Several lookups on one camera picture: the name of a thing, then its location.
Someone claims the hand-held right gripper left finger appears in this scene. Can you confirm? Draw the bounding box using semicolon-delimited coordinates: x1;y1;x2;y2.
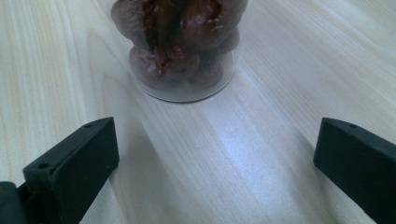
22;116;120;224

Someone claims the wooden-lid jar of red dates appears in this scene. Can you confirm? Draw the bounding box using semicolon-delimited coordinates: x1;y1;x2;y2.
110;0;250;104

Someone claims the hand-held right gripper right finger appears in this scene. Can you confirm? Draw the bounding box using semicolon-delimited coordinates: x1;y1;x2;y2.
312;117;396;224

